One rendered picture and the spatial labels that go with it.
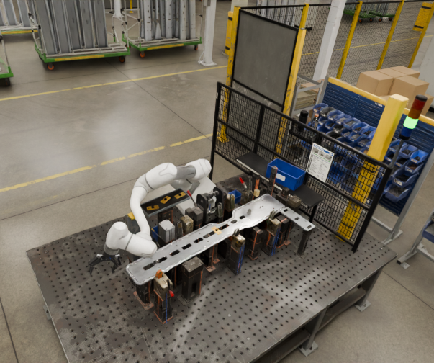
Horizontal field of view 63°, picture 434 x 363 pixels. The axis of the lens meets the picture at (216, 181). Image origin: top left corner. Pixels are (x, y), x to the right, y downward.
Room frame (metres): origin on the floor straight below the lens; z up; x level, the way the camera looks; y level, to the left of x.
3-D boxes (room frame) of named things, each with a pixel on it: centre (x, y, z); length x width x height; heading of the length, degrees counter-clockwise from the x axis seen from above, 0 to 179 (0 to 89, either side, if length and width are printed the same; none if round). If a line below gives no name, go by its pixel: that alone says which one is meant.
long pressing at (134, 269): (1.91, -0.03, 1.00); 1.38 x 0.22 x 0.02; 134
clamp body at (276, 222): (2.07, -0.47, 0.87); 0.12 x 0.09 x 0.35; 44
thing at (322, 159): (2.57, -0.84, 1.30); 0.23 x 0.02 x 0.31; 44
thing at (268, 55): (4.69, -0.42, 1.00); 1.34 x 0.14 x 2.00; 40
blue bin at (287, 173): (2.65, -0.60, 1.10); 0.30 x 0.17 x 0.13; 54
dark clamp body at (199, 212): (2.05, 0.12, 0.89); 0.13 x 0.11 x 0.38; 44
